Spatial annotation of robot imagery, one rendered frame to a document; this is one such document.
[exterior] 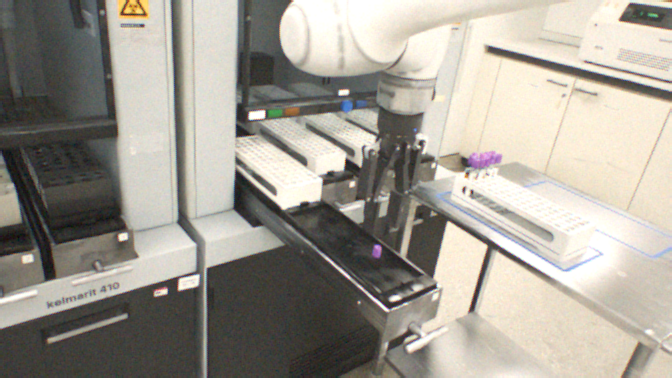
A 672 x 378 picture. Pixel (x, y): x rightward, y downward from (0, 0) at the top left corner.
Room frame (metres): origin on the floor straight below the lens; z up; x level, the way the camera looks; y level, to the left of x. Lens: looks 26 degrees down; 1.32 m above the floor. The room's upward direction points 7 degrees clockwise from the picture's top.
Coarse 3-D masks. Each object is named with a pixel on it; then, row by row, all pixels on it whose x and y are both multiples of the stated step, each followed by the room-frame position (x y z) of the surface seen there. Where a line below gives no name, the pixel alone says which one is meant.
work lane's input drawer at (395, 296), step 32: (256, 192) 0.98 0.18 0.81; (288, 224) 0.87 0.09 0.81; (320, 224) 0.89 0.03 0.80; (352, 224) 0.89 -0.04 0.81; (320, 256) 0.78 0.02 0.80; (352, 256) 0.78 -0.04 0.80; (384, 256) 0.80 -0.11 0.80; (352, 288) 0.70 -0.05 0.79; (384, 288) 0.70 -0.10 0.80; (416, 288) 0.69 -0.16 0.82; (384, 320) 0.64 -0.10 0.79; (416, 320) 0.68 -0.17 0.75
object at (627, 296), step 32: (416, 192) 1.07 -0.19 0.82; (448, 192) 1.09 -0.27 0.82; (544, 192) 1.17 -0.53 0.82; (576, 192) 1.20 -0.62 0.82; (480, 224) 0.95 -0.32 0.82; (608, 224) 1.03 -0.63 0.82; (640, 224) 1.05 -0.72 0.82; (512, 256) 0.85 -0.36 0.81; (544, 256) 0.85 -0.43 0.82; (576, 256) 0.86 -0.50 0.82; (608, 256) 0.88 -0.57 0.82; (640, 256) 0.90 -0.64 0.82; (480, 288) 1.34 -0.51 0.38; (576, 288) 0.75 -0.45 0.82; (608, 288) 0.76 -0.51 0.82; (640, 288) 0.78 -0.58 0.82; (480, 320) 1.30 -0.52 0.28; (608, 320) 0.69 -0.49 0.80; (640, 320) 0.68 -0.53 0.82; (384, 352) 1.09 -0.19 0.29; (416, 352) 1.11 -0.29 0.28; (448, 352) 1.13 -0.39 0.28; (480, 352) 1.15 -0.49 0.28; (512, 352) 1.17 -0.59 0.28; (640, 352) 0.64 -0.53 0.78
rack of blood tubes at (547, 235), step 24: (456, 192) 1.05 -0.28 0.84; (480, 192) 1.00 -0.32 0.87; (504, 192) 1.00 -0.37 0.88; (528, 192) 1.01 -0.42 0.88; (504, 216) 0.99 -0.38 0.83; (528, 216) 0.90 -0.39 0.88; (552, 216) 0.91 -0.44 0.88; (576, 216) 0.92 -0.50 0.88; (528, 240) 0.89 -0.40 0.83; (552, 240) 0.91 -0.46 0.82; (576, 240) 0.85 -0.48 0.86
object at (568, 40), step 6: (540, 36) 3.79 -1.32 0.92; (546, 36) 3.75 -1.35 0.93; (552, 36) 3.72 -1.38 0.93; (558, 36) 3.69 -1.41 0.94; (564, 36) 3.65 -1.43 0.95; (570, 36) 3.62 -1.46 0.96; (576, 36) 3.61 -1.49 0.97; (552, 42) 3.70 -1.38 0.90; (558, 42) 3.67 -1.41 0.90; (564, 42) 3.64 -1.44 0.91; (570, 42) 3.61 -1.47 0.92; (576, 42) 3.58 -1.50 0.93
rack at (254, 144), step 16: (240, 144) 1.13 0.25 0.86; (256, 144) 1.14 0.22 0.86; (240, 160) 1.11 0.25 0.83; (256, 160) 1.04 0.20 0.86; (272, 160) 1.05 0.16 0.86; (288, 160) 1.07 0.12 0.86; (256, 176) 1.07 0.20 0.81; (272, 176) 0.96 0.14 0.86; (288, 176) 0.97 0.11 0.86; (304, 176) 0.99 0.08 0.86; (272, 192) 1.00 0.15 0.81; (288, 192) 0.92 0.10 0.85; (304, 192) 0.94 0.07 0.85; (320, 192) 0.97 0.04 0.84
